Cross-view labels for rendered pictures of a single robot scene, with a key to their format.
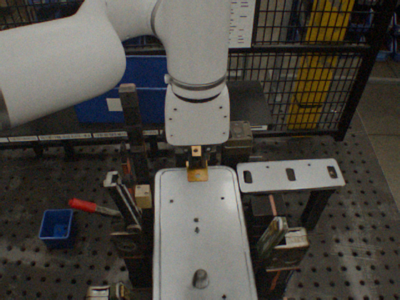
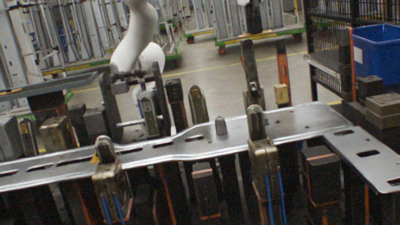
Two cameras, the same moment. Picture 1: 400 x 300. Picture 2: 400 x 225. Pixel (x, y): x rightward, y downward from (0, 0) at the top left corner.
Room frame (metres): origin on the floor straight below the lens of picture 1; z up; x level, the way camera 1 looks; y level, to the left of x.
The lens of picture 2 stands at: (0.30, -0.94, 1.38)
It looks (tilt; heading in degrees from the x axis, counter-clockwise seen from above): 18 degrees down; 92
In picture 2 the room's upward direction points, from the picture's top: 10 degrees counter-clockwise
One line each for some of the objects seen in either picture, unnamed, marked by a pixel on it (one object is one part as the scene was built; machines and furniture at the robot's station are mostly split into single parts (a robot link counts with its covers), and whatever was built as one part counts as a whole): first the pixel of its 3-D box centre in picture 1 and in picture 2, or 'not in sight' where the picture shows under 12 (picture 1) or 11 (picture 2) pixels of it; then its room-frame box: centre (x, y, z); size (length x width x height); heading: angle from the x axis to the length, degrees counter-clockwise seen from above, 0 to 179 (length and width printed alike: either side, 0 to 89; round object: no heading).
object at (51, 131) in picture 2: not in sight; (69, 175); (-0.22, 0.12, 0.89); 0.13 x 0.11 x 0.38; 94
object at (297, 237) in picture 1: (277, 269); (269, 209); (0.37, -0.21, 0.87); 0.12 x 0.09 x 0.35; 94
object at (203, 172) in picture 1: (196, 161); (255, 32); (0.42, 0.00, 1.25); 0.08 x 0.04 x 0.01; 4
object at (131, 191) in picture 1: (136, 209); (288, 116); (0.51, 0.16, 0.95); 0.03 x 0.01 x 0.50; 4
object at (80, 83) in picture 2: not in sight; (42, 87); (-0.30, 0.29, 1.16); 0.37 x 0.14 x 0.02; 4
